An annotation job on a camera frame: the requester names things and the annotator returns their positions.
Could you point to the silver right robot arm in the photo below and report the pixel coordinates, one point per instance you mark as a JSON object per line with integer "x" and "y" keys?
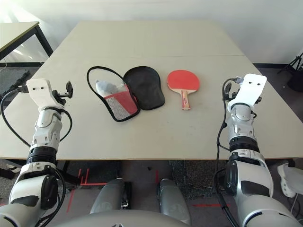
{"x": 243, "y": 132}

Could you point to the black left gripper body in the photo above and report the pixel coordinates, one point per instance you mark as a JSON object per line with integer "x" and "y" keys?
{"x": 60, "y": 97}

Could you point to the grey robot leg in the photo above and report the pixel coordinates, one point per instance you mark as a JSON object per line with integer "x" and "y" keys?
{"x": 172, "y": 201}
{"x": 106, "y": 198}

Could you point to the beige side table black frame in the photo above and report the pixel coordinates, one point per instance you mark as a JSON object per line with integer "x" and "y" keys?
{"x": 16, "y": 30}

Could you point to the dark speckled carpet piece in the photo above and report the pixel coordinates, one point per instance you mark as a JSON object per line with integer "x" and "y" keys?
{"x": 196, "y": 175}

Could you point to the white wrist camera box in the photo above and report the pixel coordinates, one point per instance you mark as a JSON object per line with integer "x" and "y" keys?
{"x": 248, "y": 91}
{"x": 42, "y": 93}

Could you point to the grey robot right leg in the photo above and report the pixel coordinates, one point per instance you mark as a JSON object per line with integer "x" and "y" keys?
{"x": 172, "y": 201}

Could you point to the grey robot left leg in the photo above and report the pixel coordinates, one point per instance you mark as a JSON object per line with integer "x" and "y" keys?
{"x": 106, "y": 198}

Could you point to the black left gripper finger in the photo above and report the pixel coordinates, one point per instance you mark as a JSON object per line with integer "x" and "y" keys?
{"x": 69, "y": 89}

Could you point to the red black paddle case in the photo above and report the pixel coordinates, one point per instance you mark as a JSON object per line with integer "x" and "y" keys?
{"x": 144, "y": 89}

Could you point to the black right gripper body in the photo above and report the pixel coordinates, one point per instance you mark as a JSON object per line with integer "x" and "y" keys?
{"x": 232, "y": 93}

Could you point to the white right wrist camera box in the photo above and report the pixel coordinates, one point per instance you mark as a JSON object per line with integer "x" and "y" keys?
{"x": 248, "y": 91}

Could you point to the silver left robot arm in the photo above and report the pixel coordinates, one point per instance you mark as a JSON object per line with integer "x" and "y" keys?
{"x": 45, "y": 132}

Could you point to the black robot foot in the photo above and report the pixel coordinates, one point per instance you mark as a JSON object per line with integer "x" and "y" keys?
{"x": 126, "y": 194}

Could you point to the white shoe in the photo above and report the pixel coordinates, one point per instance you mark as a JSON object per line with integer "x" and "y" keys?
{"x": 286, "y": 179}
{"x": 14, "y": 168}

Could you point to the black foam floor mat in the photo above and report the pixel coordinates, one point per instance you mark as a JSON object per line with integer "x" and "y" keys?
{"x": 11, "y": 80}

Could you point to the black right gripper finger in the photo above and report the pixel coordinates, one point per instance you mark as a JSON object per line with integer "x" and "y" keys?
{"x": 228, "y": 88}

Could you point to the red ping-pong paddle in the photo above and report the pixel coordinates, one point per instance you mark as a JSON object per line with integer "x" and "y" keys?
{"x": 183, "y": 80}

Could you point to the black tripod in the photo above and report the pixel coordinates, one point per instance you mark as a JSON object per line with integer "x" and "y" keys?
{"x": 294, "y": 62}

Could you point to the short red tape strip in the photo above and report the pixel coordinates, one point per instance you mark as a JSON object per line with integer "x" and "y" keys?
{"x": 157, "y": 176}

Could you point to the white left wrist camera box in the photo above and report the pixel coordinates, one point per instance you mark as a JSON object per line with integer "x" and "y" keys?
{"x": 42, "y": 93}

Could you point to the grey robot torso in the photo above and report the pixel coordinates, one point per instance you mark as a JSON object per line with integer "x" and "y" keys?
{"x": 118, "y": 220}

